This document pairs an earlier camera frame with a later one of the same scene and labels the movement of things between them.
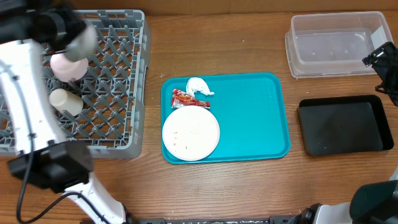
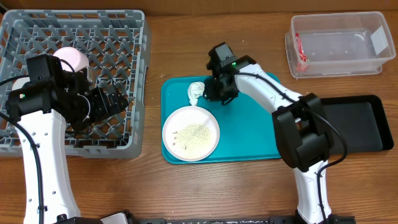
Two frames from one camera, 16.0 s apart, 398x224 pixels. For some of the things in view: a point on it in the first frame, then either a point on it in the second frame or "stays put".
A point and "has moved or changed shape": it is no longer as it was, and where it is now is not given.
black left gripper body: [58, 28] -> [104, 101]
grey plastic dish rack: [112, 118] stays put
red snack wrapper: [181, 99] -> [303, 63]
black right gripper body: [387, 67] -> [216, 90]
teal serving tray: [250, 110] stays put
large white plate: [191, 133] stays put
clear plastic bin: [334, 43] stays put
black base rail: [276, 219] stays put
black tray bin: [344, 124] stays put
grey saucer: [84, 46] has moved or changed shape
